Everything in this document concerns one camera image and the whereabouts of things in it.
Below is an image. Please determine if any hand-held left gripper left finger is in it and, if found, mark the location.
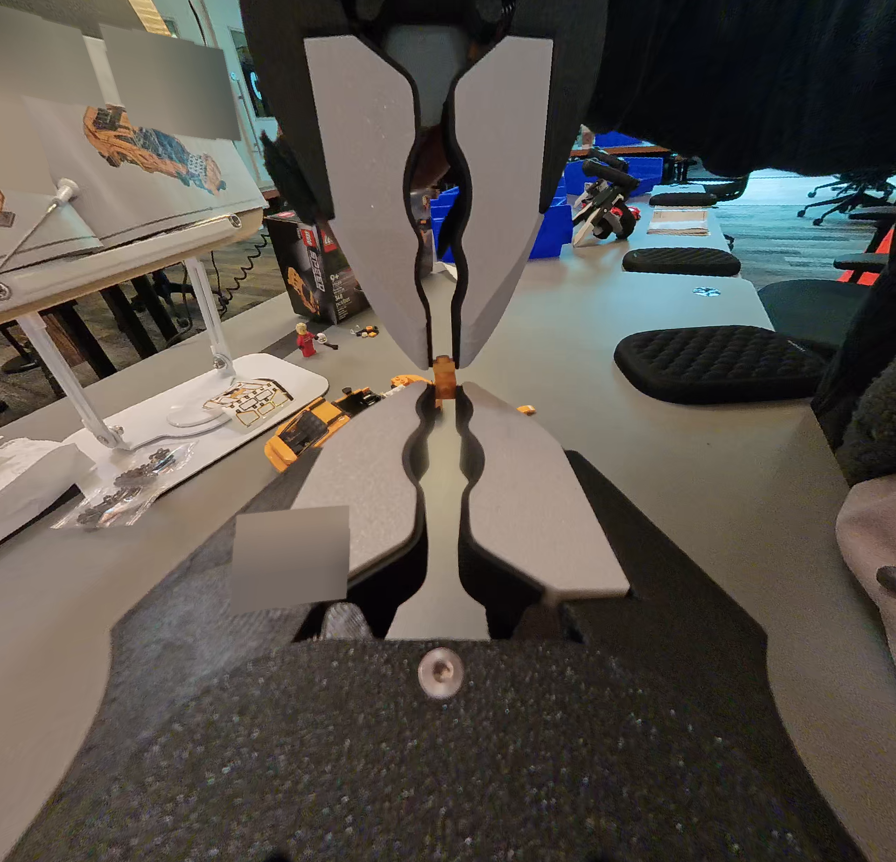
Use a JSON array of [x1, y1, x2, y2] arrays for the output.
[[293, 381, 429, 640]]

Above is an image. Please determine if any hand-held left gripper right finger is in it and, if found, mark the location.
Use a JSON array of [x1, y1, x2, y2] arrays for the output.
[[458, 381, 631, 640]]

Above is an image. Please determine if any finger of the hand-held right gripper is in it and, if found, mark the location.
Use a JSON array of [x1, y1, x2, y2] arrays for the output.
[[304, 35, 431, 372], [454, 35, 555, 372]]

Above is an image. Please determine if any person's right forearm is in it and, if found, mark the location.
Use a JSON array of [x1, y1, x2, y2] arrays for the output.
[[588, 0, 896, 177]]

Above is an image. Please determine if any orange lego car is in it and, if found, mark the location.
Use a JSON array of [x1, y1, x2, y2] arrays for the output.
[[264, 374, 435, 473]]

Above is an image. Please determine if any lego set box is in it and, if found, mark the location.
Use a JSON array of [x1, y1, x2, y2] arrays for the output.
[[265, 211, 372, 326]]

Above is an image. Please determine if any lego sticker sheet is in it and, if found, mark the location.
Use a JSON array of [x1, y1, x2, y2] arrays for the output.
[[203, 379, 294, 432]]

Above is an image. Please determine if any lego instruction booklet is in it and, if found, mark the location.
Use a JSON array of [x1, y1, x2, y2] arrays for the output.
[[0, 5, 268, 270]]

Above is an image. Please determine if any person's right hand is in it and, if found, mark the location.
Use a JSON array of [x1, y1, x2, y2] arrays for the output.
[[414, 126, 456, 184]]

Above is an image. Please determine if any blue plastic bin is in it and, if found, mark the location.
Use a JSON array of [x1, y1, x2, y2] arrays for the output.
[[428, 176, 574, 263], [567, 132, 662, 198]]

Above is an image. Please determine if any spare hand-held gripper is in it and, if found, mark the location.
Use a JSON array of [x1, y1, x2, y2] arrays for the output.
[[570, 147, 641, 249]]

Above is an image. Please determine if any white book stand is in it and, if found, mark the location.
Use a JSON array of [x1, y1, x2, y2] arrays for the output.
[[0, 197, 330, 471]]

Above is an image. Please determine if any tan paper booklet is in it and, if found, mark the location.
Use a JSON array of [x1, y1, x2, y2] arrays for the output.
[[645, 207, 714, 236]]

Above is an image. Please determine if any clear bag of black parts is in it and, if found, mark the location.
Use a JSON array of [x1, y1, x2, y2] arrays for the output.
[[52, 442, 198, 529]]

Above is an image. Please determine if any black office chair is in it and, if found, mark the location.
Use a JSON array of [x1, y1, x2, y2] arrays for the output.
[[757, 279, 876, 348]]

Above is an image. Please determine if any person's beige hoodie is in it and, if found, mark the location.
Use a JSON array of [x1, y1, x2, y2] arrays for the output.
[[836, 477, 896, 667]]

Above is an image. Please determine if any white paper bag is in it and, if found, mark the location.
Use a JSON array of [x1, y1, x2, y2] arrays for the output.
[[0, 438, 95, 542]]

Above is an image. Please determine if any person's dark fleece jacket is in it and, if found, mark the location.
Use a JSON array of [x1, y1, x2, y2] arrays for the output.
[[812, 274, 896, 485]]

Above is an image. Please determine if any black coiled cable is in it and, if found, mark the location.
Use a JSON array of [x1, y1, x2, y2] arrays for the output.
[[210, 229, 273, 317]]

